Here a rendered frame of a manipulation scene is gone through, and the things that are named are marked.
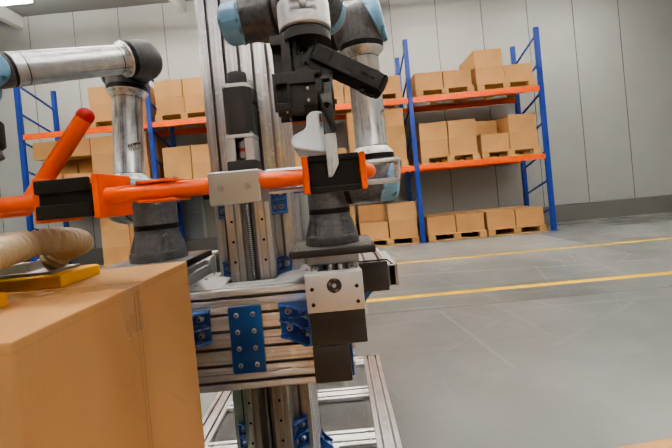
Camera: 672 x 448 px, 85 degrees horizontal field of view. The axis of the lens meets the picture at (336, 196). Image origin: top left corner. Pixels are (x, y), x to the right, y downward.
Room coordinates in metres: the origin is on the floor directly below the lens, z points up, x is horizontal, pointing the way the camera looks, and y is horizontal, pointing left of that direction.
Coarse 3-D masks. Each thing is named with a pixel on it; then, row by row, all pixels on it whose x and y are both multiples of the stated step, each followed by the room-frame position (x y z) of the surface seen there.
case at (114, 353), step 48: (48, 288) 0.56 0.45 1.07; (96, 288) 0.52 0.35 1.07; (144, 288) 0.55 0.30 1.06; (0, 336) 0.34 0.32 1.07; (48, 336) 0.36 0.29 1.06; (96, 336) 0.43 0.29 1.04; (144, 336) 0.53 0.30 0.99; (192, 336) 0.70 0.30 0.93; (0, 384) 0.32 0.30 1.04; (48, 384) 0.35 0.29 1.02; (96, 384) 0.42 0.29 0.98; (144, 384) 0.52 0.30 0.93; (192, 384) 0.68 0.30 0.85; (0, 432) 0.32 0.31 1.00; (48, 432) 0.35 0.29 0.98; (96, 432) 0.41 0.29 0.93; (144, 432) 0.51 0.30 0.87; (192, 432) 0.66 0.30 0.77
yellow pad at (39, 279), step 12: (72, 264) 0.64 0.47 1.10; (96, 264) 0.65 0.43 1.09; (0, 276) 0.57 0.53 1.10; (12, 276) 0.57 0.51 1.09; (24, 276) 0.57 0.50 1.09; (36, 276) 0.57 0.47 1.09; (48, 276) 0.56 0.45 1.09; (60, 276) 0.56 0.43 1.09; (72, 276) 0.58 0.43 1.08; (84, 276) 0.61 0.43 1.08; (0, 288) 0.56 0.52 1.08; (12, 288) 0.56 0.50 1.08; (24, 288) 0.56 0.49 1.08; (36, 288) 0.56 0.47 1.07
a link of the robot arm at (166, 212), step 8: (136, 184) 0.99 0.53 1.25; (136, 208) 0.99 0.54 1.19; (144, 208) 0.99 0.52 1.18; (152, 208) 0.99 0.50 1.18; (160, 208) 1.00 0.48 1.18; (168, 208) 1.02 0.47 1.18; (176, 208) 1.05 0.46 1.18; (128, 216) 1.04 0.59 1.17; (136, 216) 0.99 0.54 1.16; (144, 216) 0.99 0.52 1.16; (152, 216) 0.99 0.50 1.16; (160, 216) 1.00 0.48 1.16; (168, 216) 1.02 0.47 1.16; (176, 216) 1.05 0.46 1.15; (136, 224) 1.00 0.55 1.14; (144, 224) 0.99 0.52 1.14; (152, 224) 0.99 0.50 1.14
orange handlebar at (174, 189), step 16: (272, 176) 0.49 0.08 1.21; (288, 176) 0.49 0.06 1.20; (368, 176) 0.50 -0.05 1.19; (112, 192) 0.49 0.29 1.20; (128, 192) 0.49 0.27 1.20; (144, 192) 0.49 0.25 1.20; (160, 192) 0.49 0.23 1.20; (176, 192) 0.49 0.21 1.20; (192, 192) 0.49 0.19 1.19; (208, 192) 0.49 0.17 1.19; (0, 208) 0.48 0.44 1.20; (16, 208) 0.48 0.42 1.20; (32, 208) 0.49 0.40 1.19
